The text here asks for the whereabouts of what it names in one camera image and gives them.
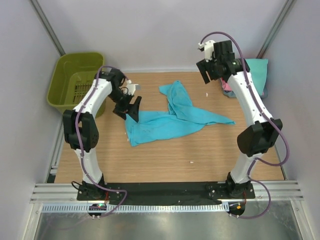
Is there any slotted cable duct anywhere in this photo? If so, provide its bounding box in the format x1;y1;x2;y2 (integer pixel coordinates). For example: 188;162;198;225
41;202;229;214

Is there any blue t shirt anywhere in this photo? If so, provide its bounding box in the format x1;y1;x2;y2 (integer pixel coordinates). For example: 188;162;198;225
125;80;235;147

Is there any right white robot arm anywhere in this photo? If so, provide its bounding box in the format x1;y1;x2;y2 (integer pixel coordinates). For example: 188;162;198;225
196;40;283;198

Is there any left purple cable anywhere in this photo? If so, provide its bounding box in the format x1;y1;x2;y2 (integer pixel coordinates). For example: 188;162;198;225
74;65;128;217

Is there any green plastic bin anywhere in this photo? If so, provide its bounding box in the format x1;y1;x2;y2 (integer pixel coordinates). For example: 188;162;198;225
46;52;105;114

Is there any aluminium frame rail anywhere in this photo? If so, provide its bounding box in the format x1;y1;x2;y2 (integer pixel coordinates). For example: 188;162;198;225
30;180;303;206

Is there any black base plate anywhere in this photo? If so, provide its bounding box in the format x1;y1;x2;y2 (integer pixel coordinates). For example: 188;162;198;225
76;182;256;206

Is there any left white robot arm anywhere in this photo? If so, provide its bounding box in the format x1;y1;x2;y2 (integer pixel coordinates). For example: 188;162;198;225
62;68;142;201

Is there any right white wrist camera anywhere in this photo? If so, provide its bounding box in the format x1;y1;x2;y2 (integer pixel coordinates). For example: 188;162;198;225
198;40;216;62

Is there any folded pink t shirt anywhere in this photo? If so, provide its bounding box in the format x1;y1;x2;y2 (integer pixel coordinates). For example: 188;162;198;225
221;80;232;92

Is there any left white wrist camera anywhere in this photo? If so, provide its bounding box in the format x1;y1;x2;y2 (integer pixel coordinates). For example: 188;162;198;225
124;80;141;96

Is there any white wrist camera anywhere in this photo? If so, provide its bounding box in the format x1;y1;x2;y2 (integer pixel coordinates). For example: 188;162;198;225
124;80;141;96
198;40;216;62

